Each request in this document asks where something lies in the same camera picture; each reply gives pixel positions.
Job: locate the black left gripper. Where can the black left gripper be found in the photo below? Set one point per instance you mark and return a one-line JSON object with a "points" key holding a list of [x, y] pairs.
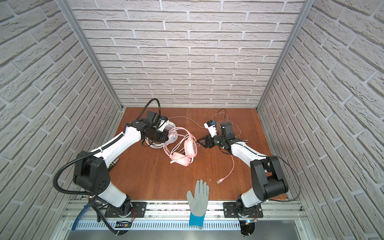
{"points": [[165, 138]]}

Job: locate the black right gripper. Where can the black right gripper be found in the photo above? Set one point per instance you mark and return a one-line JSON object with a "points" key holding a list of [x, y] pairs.
{"points": [[207, 139]]}

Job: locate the pink headphones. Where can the pink headphones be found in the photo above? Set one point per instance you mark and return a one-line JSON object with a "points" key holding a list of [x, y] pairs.
{"points": [[185, 151]]}

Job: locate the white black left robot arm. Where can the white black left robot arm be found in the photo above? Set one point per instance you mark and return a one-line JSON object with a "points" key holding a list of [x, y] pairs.
{"points": [[91, 172]]}

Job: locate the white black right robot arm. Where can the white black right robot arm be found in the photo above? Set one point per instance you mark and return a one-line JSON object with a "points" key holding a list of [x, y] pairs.
{"points": [[268, 178]]}

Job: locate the white headphones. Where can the white headphones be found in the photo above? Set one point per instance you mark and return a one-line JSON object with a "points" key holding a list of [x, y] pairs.
{"points": [[172, 137]]}

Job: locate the black yellow screwdriver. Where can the black yellow screwdriver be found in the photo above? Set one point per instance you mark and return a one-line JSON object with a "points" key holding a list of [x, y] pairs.
{"points": [[113, 164]]}

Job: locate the grey blue work glove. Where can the grey blue work glove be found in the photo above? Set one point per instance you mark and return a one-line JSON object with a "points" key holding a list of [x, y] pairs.
{"points": [[198, 203]]}

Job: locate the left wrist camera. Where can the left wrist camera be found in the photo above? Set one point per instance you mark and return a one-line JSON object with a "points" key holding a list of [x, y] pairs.
{"points": [[153, 118]]}

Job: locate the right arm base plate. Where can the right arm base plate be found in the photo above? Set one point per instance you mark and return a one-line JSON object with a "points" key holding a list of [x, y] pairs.
{"points": [[236, 209]]}

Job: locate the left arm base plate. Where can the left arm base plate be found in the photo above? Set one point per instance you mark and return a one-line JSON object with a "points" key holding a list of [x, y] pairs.
{"points": [[127, 210]]}

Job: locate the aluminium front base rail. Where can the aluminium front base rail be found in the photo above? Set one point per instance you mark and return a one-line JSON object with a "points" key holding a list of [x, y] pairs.
{"points": [[174, 216]]}

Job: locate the aluminium corner post left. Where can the aluminium corner post left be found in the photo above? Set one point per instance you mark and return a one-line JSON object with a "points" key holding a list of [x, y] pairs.
{"points": [[83, 40]]}

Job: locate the aluminium corner post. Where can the aluminium corner post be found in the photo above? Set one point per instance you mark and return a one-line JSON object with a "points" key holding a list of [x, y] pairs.
{"points": [[83, 40], [306, 8]]}

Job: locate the aluminium corner post right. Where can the aluminium corner post right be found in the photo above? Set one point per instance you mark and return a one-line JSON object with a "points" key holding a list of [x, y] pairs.
{"points": [[306, 8]]}

